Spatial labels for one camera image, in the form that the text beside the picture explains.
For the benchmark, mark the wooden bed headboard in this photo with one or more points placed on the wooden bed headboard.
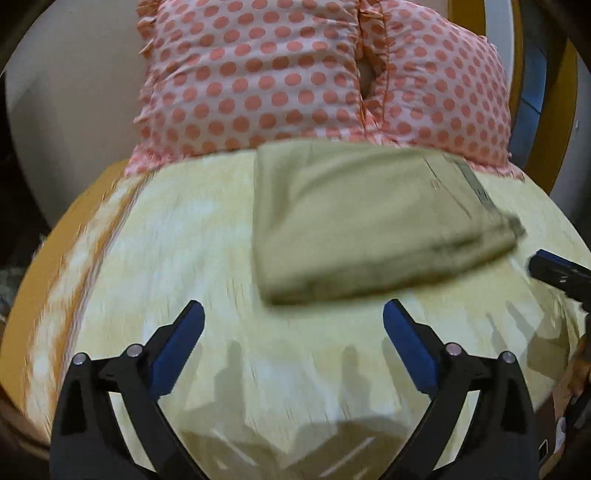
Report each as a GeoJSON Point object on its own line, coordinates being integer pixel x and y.
{"type": "Point", "coordinates": [517, 83]}

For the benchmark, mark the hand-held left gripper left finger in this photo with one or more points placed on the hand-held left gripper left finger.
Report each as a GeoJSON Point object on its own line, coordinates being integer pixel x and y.
{"type": "Point", "coordinates": [178, 344]}

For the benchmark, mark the pink polka dot pillow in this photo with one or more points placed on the pink polka dot pillow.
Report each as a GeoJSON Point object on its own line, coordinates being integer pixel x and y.
{"type": "Point", "coordinates": [438, 92]}
{"type": "Point", "coordinates": [251, 78]}

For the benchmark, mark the khaki pants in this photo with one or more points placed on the khaki pants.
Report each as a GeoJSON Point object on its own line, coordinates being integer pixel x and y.
{"type": "Point", "coordinates": [369, 217]}

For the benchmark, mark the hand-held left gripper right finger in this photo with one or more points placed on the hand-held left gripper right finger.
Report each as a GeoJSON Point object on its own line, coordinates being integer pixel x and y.
{"type": "Point", "coordinates": [413, 346]}

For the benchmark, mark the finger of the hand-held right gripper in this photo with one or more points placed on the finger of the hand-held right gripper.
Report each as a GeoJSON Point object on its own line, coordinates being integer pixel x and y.
{"type": "Point", "coordinates": [556, 270]}

